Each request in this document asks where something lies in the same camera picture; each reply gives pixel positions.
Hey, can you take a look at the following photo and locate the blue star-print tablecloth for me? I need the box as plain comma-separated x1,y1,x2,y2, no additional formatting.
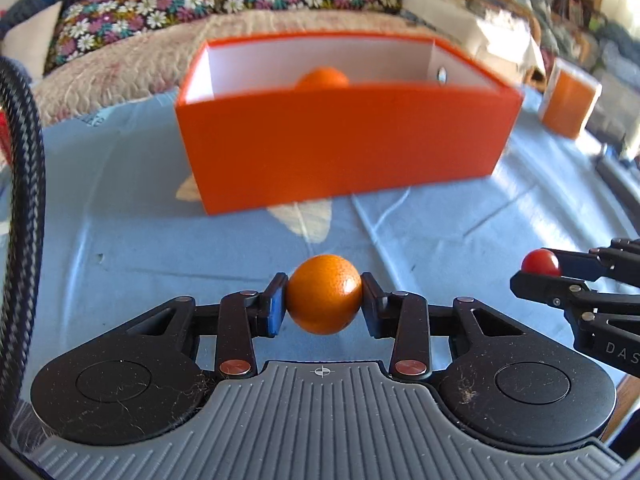
15,85,640,391

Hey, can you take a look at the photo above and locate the white pillow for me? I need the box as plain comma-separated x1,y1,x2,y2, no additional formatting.
0,0,63,81

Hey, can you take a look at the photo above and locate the small orange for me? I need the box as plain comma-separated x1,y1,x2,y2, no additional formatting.
286,255,363,336

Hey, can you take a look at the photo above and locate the dark grey rectangular box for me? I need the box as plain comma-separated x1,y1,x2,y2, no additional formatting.
597,152,640,197

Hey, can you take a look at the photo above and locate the red drink can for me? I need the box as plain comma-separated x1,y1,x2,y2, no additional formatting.
0,110,12,166

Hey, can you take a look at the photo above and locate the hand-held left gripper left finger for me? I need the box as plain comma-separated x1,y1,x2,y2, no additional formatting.
122,274,289,380

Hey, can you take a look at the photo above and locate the black braided cable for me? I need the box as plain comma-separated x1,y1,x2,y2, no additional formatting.
0,55,47,421

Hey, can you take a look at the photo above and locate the red cherry tomato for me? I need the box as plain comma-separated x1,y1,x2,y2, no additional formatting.
521,248,562,277

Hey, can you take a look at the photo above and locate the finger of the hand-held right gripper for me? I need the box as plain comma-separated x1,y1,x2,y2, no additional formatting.
550,237,640,283
510,270,640,321

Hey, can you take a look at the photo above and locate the large orange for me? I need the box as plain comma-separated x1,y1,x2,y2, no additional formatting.
295,66,351,90

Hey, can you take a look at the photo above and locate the floral quilted sofa cover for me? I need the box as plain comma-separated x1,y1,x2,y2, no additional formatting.
30,10,501,128

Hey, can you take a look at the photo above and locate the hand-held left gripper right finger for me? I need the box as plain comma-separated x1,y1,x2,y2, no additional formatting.
360,272,526,381

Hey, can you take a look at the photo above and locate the orange cardboard box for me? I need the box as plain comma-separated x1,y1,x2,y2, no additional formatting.
175,31,524,216

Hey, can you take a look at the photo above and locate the white cloth sofa armrest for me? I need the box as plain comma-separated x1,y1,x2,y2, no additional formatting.
400,0,546,81

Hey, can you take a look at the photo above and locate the small orange box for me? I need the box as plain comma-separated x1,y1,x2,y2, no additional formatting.
539,57,602,140

